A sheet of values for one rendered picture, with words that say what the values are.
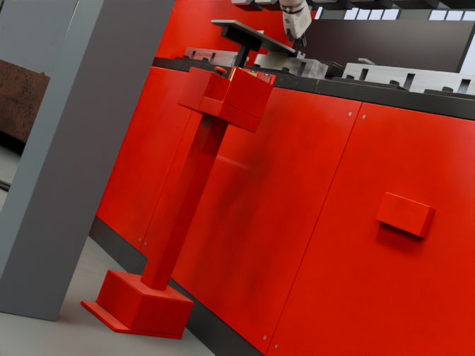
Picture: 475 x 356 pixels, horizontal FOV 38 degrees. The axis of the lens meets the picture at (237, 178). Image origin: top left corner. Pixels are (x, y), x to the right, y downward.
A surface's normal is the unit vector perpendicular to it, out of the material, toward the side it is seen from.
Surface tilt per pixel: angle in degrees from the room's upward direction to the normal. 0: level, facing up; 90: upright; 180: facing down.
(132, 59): 90
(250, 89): 90
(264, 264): 90
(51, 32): 80
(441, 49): 90
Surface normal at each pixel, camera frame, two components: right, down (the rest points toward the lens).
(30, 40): 0.58, 0.05
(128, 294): -0.68, -0.24
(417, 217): -0.81, -0.29
